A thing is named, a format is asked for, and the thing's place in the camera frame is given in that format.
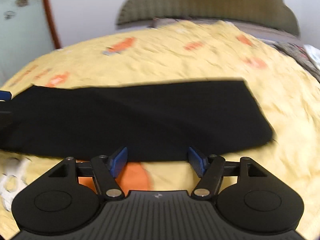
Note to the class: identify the frosted glass wardrobe door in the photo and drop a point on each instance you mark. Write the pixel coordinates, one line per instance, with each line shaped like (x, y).
(25, 35)

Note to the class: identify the brown wooden door frame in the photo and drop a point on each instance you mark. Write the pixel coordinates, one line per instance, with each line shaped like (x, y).
(51, 24)

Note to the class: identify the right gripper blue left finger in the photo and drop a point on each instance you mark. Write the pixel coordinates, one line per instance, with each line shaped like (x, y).
(117, 161)

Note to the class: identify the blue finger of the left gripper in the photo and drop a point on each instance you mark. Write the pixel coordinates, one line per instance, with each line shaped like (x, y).
(5, 95)

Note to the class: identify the black pants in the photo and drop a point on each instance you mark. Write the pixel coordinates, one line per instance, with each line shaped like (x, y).
(155, 122)

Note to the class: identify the olive green padded headboard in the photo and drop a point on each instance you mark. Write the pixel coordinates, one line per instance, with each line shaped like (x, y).
(270, 13)

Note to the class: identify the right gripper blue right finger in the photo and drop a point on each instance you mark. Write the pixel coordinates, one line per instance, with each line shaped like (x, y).
(198, 161)

